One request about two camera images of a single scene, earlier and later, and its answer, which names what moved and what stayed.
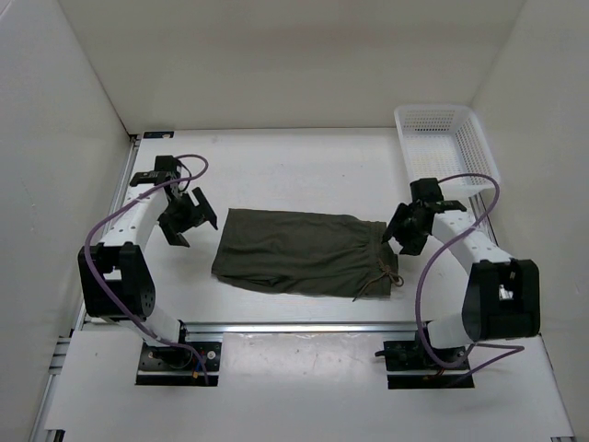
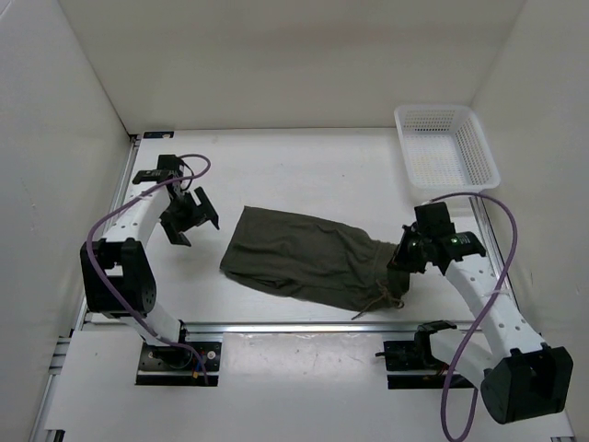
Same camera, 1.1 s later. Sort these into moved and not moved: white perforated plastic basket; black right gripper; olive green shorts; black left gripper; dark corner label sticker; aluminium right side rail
Moved: black right gripper; olive green shorts
Not moved: black left gripper; white perforated plastic basket; dark corner label sticker; aluminium right side rail
